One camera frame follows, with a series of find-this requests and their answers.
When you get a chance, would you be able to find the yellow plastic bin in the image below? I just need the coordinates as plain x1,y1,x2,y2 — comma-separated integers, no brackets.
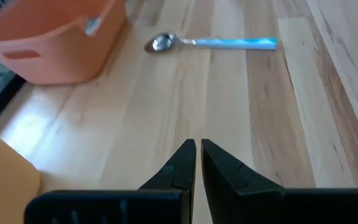
0,119,42,224

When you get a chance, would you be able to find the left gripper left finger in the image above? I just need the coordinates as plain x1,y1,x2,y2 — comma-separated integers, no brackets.
138,139,197,191

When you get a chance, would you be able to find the orange plastic bin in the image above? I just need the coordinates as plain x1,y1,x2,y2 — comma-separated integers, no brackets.
0,0,127,85

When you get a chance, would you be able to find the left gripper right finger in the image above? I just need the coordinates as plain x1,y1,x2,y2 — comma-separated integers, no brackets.
201,139,284,224

